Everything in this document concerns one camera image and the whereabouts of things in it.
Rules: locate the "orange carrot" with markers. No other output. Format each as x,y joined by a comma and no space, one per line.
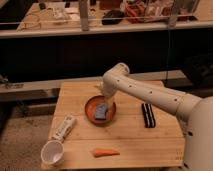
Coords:
98,152

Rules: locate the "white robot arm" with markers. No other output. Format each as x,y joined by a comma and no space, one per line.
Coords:
196,112

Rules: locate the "red item on shelf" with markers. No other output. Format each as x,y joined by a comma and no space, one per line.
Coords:
134,13

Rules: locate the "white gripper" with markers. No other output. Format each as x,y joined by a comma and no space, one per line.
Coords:
109,101

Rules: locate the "black bag on shelf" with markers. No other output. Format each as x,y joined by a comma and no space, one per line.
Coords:
112,17

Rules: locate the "grey metal post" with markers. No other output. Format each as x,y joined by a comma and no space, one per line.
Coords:
83,10

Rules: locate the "wooden table board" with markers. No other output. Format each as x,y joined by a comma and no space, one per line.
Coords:
138,146

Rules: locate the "orange ceramic bowl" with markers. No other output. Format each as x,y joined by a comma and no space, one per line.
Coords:
90,108

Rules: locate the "black rectangular remote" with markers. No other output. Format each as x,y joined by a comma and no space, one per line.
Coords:
148,115

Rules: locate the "white ceramic cup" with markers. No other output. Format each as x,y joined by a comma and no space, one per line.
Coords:
52,153

